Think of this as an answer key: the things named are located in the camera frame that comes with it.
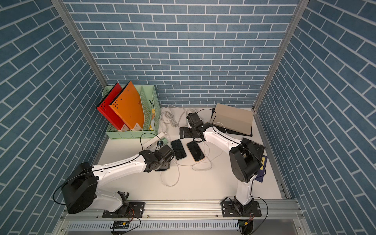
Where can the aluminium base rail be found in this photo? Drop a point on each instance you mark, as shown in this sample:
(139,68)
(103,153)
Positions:
(193,209)

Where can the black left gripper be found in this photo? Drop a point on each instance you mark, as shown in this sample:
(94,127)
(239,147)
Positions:
(167,166)

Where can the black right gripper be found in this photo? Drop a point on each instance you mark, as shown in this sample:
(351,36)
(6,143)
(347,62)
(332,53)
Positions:
(186,132)

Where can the dark book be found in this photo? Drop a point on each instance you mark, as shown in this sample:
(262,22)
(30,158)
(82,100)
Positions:
(261,172)

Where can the orange file folder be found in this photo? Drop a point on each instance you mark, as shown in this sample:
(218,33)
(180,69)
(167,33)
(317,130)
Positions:
(128,106)

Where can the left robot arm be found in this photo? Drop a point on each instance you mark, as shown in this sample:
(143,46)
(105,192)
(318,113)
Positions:
(84,187)

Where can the beige file box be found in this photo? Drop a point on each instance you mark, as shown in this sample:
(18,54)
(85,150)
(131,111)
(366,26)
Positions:
(235,119)

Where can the mint green file rack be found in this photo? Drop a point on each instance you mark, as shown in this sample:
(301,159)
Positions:
(152,112)

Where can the small black controller box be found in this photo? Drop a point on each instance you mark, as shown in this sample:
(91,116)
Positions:
(120,225)

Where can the black phone light case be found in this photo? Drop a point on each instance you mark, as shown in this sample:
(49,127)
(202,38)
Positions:
(178,149)

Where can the white power strip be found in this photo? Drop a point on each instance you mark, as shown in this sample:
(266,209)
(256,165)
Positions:
(152,143)

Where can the red file folder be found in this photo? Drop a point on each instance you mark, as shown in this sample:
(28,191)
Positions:
(105,109)

